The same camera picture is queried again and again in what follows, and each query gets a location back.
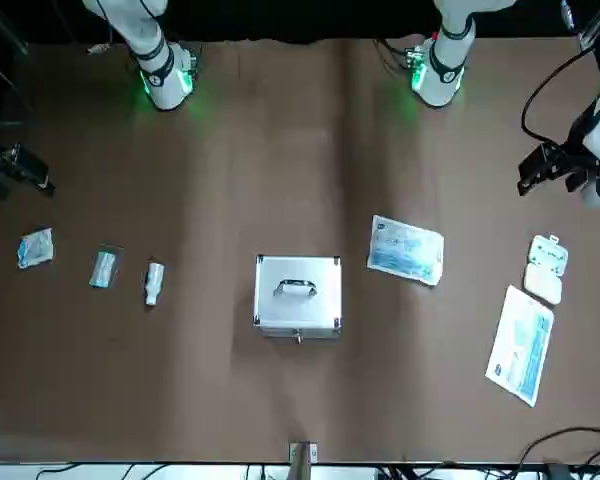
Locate wide blue white flat packet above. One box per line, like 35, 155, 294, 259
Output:
366, 214, 446, 288

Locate white disinfectant bottle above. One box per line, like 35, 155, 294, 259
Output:
143, 260, 166, 307

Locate aluminium camera mount bar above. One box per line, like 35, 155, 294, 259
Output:
560, 0, 600, 52

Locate black left base cable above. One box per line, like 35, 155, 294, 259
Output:
373, 38, 417, 72

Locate blue white gauze packet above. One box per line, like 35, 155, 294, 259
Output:
17, 227, 55, 270

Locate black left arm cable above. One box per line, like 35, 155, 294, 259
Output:
521, 48, 600, 147

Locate teal bandage roll clear bag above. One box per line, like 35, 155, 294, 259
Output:
88, 243, 124, 291

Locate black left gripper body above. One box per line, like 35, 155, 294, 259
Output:
544, 142, 600, 194

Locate long blue white flat packet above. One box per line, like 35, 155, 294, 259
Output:
484, 284, 556, 408

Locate aluminium first-aid case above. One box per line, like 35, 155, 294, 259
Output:
252, 253, 344, 346

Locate aluminium post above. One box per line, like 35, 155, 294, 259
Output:
288, 440, 319, 480

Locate white pill box blue dots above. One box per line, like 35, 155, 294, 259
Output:
528, 233, 569, 279

